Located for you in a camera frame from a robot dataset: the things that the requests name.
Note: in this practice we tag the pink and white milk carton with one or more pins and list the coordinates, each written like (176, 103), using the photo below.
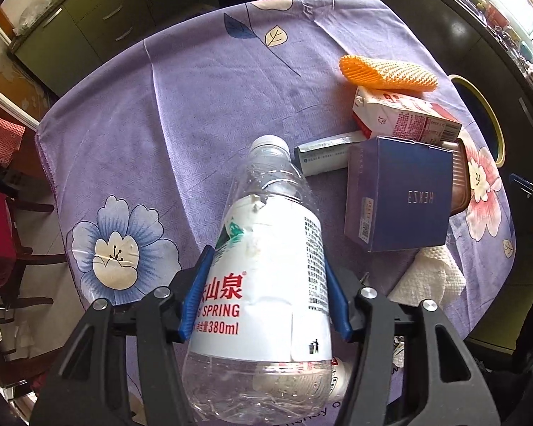
(395, 117)

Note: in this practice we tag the clear plastic water bottle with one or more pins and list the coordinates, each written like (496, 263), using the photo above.
(266, 275)

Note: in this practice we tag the green kitchen cabinet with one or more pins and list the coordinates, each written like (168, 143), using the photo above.
(93, 17)

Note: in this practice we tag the red checkered cloth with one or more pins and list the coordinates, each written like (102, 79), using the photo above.
(0, 137)

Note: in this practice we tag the small white bottle red label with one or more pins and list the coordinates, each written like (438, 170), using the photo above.
(341, 377)

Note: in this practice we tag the dark wooden chair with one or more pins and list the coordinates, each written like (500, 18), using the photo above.
(31, 257)

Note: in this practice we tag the orange foam fruit net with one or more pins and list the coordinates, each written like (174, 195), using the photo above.
(386, 73)

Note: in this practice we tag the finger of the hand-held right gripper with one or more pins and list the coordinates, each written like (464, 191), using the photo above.
(526, 185)

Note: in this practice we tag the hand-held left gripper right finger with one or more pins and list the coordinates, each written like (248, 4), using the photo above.
(338, 301)

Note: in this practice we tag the dark blue cardboard box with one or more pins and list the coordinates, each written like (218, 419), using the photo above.
(404, 199)

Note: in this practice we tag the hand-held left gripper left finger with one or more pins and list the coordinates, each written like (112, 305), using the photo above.
(197, 295)

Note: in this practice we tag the white and blue snack packet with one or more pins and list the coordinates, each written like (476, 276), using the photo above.
(326, 155)

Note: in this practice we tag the purple floral tablecloth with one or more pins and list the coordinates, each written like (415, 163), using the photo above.
(182, 120)

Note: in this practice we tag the brown plastic tray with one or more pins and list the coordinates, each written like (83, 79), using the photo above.
(458, 177)

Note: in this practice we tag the yellow rimmed trash bin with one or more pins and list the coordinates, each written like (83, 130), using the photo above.
(475, 106)

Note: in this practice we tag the white paper towel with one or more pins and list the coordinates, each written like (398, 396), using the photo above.
(431, 275)

